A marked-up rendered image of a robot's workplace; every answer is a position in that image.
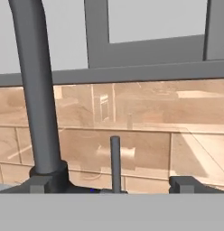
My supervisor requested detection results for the grey window frame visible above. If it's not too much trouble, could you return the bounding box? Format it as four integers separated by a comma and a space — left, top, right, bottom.
0, 0, 224, 88

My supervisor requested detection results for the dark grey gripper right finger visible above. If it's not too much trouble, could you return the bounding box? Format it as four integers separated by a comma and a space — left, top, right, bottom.
168, 176, 224, 194

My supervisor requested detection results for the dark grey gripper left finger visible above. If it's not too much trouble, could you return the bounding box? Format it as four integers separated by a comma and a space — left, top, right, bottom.
0, 176, 53, 194

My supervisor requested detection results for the dark grey sink faucet spout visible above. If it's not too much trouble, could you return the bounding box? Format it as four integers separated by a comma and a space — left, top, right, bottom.
7, 0, 101, 194

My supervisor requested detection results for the dark grey faucet handle lever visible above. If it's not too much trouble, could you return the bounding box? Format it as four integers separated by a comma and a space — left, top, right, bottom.
100, 135, 128, 194

